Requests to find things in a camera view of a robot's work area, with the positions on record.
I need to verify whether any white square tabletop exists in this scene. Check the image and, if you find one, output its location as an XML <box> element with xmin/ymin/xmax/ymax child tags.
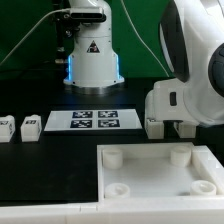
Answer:
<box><xmin>97</xmin><ymin>142</ymin><xmax>224</xmax><ymax>200</ymax></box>

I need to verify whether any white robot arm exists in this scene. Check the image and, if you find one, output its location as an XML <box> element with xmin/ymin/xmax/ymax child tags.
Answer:
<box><xmin>65</xmin><ymin>0</ymin><xmax>224</xmax><ymax>126</ymax></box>

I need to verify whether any white marker sheet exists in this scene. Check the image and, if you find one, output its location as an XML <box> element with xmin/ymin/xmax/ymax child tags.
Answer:
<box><xmin>45</xmin><ymin>109</ymin><xmax>142</xmax><ymax>131</ymax></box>

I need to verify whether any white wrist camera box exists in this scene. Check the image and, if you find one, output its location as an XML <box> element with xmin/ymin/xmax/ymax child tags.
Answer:
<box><xmin>145</xmin><ymin>79</ymin><xmax>199</xmax><ymax>125</ymax></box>

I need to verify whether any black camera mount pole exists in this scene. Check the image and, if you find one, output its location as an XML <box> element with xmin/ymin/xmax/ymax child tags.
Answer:
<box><xmin>51</xmin><ymin>0</ymin><xmax>80</xmax><ymax>65</ymax></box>

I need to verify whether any white cable right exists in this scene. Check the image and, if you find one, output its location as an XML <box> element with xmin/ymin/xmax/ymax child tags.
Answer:
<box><xmin>119</xmin><ymin>0</ymin><xmax>171</xmax><ymax>78</ymax></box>

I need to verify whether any white cable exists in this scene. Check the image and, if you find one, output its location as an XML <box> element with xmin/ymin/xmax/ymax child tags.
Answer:
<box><xmin>119</xmin><ymin>0</ymin><xmax>171</xmax><ymax>78</ymax></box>
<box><xmin>0</xmin><ymin>8</ymin><xmax>71</xmax><ymax>66</ymax></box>

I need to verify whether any white cable left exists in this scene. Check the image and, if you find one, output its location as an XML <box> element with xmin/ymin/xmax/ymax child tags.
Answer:
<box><xmin>0</xmin><ymin>8</ymin><xmax>71</xmax><ymax>66</ymax></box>

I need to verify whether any white front obstacle wall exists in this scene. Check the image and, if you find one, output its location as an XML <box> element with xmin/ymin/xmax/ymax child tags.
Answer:
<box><xmin>0</xmin><ymin>197</ymin><xmax>224</xmax><ymax>224</ymax></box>

